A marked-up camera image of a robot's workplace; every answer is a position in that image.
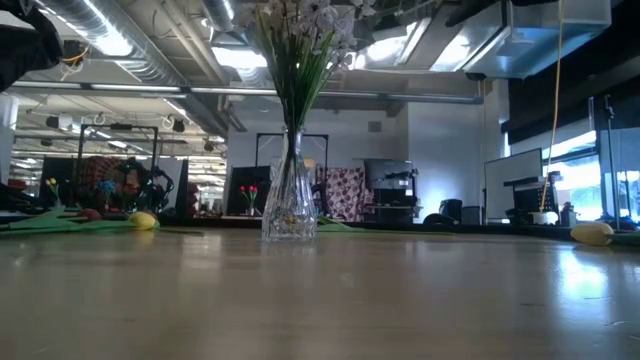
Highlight tall faceted clear glass vase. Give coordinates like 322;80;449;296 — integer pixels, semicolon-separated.
261;127;320;242

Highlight pale pink flower bunch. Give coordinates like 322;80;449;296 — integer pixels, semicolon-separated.
227;0;379;236

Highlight dark red artificial tulip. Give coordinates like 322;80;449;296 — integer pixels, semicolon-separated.
7;205;102;231

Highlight small red tulips in vase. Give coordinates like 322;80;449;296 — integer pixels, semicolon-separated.
238;183;261;217

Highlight blue artificial flowers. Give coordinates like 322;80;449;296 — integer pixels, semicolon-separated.
97;179;117;214

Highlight small yellow flowers in vase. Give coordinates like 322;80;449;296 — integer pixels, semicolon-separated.
45;177;62;207

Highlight dark equipment shelf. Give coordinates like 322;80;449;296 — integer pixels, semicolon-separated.
363;158;420;225

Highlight black upright panel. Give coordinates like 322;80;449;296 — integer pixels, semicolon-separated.
227;165;272;217

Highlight black office chair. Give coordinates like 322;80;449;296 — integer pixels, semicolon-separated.
423;198;464;227

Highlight bright ceiling light panel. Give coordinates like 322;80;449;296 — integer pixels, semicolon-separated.
212;46;269;70

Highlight white whiteboard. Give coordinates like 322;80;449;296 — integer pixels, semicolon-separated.
483;147;544;221

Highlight black desk equipment stand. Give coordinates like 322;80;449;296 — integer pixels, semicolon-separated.
503;172;562;225

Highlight dark red patterned cloth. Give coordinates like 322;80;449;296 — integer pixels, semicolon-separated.
82;155;126;201

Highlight black tripod stand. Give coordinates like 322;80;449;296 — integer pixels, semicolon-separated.
601;93;622;224

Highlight black gantry frame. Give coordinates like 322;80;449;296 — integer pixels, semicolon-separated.
76;122;160;206
254;130;330;169

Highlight narrow silver spiral duct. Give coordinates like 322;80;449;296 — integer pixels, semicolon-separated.
202;0;249;45

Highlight wide silver spiral duct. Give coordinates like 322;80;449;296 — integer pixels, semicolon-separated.
34;0;189;86

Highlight white cable spool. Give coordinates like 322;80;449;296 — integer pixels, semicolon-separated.
527;210;560;226

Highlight rectangular silver air duct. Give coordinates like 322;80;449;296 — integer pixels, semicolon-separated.
462;0;612;80

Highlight yellow hanging cable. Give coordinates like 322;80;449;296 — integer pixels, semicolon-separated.
538;0;566;214

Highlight black yellow ceiling cable reel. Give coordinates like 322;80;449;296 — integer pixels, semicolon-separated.
60;39;91;82

